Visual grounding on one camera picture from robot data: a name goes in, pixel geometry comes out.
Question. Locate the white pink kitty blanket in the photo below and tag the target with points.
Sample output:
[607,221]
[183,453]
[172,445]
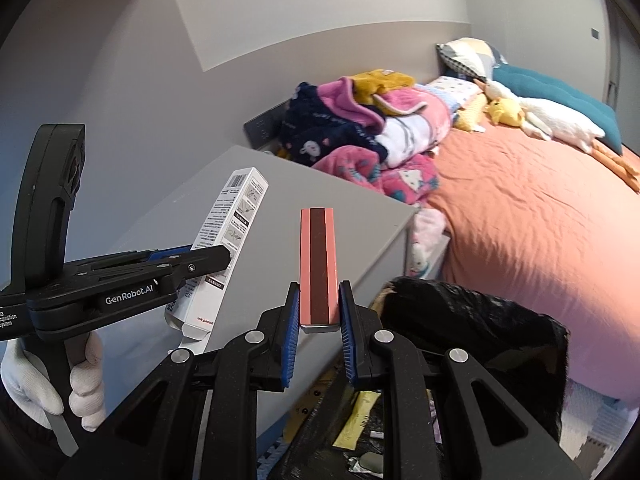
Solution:
[418,118]

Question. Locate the navy patterned fleece blanket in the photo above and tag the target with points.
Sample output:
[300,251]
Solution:
[319,120]

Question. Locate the silver snack packet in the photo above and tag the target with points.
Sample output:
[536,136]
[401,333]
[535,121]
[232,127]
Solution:
[368,463]

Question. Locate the yellow plush toy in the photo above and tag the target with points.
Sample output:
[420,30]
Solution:
[504,111]

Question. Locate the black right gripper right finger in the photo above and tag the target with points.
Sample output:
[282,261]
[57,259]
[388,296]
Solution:
[450,404]

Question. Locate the mustard yellow garment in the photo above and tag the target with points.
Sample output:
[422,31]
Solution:
[378,82]

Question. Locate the white printed carton box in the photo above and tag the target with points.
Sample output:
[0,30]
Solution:
[225,229]

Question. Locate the black wall socket panel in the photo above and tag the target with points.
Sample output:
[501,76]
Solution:
[263,130]

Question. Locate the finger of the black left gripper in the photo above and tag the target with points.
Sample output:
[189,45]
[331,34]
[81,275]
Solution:
[143,255]
[189,265]

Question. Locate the teal long pillow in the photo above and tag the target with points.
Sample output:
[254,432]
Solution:
[530,84]

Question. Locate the black lined trash bin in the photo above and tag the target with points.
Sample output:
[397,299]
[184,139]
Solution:
[450,359]

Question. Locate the checkered white pillow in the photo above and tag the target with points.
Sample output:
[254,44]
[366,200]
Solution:
[470,57]

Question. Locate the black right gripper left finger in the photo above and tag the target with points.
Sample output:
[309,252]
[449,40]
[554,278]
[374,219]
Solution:
[194,415]

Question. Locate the white plush goose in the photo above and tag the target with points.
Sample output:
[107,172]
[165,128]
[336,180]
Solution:
[547,120]

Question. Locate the salmon bed cover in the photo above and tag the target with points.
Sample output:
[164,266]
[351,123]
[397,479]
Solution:
[549,227]

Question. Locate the pink brown box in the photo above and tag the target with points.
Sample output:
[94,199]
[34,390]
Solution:
[318,283]

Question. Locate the pink fleece blanket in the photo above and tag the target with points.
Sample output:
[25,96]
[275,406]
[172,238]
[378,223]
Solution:
[409,183]

